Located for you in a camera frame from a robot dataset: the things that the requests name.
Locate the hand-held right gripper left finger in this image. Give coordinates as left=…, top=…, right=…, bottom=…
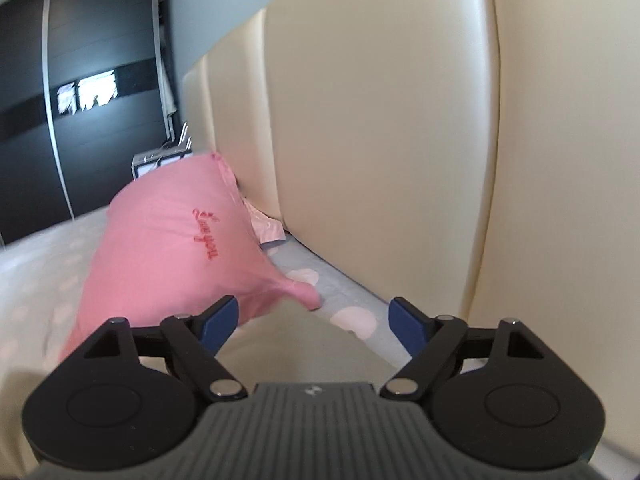
left=82, top=294, right=249, bottom=402

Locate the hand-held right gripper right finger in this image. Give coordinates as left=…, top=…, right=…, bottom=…
left=379, top=296, right=549, bottom=402

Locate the tan fleece garment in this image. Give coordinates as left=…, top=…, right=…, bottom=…
left=45, top=300, right=414, bottom=397

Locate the polka dot bedsheet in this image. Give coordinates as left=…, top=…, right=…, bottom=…
left=0, top=206, right=417, bottom=480

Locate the pink pillow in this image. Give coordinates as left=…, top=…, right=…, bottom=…
left=59, top=151, right=322, bottom=362

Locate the light pink patterned cloth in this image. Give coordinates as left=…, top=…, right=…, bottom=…
left=242, top=195, right=287, bottom=247

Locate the white nightstand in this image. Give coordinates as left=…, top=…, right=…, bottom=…
left=130, top=120, right=195, bottom=181

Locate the cream padded headboard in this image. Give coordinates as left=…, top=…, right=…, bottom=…
left=179, top=0, right=640, bottom=480

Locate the black wardrobe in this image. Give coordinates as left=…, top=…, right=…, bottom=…
left=0, top=0, right=174, bottom=250

